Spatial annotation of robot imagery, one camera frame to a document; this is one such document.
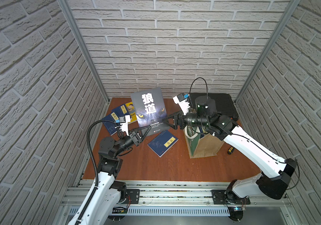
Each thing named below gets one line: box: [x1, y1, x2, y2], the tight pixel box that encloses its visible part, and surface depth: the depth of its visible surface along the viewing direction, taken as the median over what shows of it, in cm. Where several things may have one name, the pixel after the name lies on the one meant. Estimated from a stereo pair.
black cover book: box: [130, 87, 171, 137], surface depth 63 cm
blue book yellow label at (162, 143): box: [146, 129, 179, 158], surface depth 96 cm
